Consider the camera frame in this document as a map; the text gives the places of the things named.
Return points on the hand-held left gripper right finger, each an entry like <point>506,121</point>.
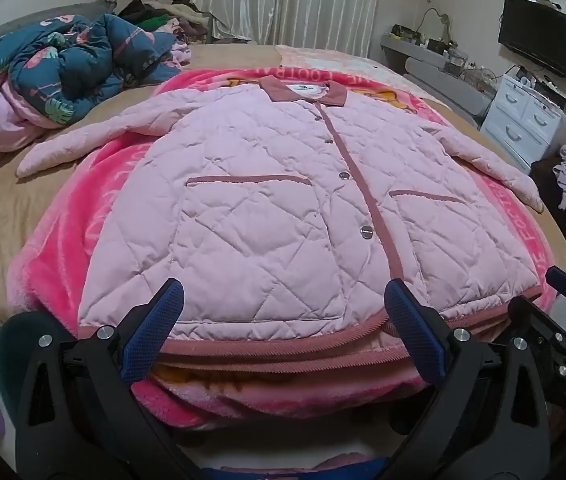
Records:
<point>413,325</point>

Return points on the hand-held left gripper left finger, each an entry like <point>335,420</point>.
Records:
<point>155,325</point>

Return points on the pink quilted jacket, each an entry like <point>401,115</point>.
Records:
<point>263,220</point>

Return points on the pile of folded clothes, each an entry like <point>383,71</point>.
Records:
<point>163,17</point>

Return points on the pink printed blanket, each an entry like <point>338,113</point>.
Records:
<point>63,260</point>

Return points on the white drawer cabinet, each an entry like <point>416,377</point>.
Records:
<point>518,120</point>

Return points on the bed with tan sheet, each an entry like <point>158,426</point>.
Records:
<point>8,200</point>

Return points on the black flat television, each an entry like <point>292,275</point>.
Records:
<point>538,35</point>

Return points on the teal floral duvet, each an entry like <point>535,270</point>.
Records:
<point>63,75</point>

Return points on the pink and white blanket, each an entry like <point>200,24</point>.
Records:
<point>333,60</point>

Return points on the gooseneck lamp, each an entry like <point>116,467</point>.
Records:
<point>444,17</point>

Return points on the white striped curtains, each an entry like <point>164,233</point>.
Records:
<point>283,0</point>

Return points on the grey wall shelf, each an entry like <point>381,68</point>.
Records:
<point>443,80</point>

